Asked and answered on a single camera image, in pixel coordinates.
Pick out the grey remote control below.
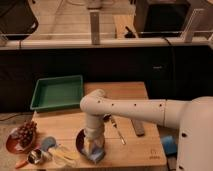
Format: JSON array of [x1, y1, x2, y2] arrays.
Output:
[[132, 120, 145, 137]]

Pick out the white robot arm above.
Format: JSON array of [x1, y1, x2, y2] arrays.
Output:
[[80, 89, 213, 171]]

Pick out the green plastic tray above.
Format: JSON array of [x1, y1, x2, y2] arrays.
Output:
[[30, 75, 84, 112]]

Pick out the metal measuring cup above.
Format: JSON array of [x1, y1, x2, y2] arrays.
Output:
[[15, 148, 46, 169]]

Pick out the blue round scrubber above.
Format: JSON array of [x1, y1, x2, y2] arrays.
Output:
[[41, 137, 56, 151]]

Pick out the black monitor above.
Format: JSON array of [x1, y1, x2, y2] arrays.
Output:
[[134, 0, 190, 32]]

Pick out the dark purple bowl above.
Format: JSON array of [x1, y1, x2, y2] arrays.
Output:
[[75, 128, 106, 161]]

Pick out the purple grapes bunch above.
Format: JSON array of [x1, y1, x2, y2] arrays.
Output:
[[17, 121, 37, 148]]

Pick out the red plate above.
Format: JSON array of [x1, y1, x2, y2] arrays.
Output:
[[6, 128, 36, 154]]

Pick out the blue sponge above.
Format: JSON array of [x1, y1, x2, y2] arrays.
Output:
[[81, 147, 105, 164]]

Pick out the clear plastic bag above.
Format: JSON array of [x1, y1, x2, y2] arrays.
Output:
[[48, 146, 79, 167]]

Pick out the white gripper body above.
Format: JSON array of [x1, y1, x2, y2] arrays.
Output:
[[83, 129, 104, 152]]

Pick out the black chair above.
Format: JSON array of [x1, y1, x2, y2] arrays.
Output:
[[0, 0, 39, 34]]

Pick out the metal support post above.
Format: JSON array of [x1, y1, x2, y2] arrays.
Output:
[[87, 0, 102, 46]]

